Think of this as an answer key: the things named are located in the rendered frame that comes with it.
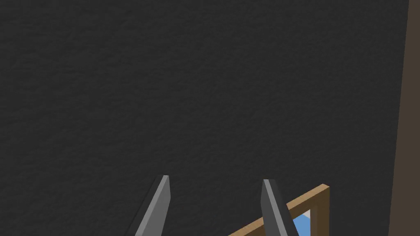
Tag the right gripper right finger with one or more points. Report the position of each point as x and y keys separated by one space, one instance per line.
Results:
x=275 y=213

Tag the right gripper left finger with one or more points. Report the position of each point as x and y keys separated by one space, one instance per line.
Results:
x=157 y=209

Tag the wooden framed picture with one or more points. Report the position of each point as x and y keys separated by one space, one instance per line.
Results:
x=311 y=203

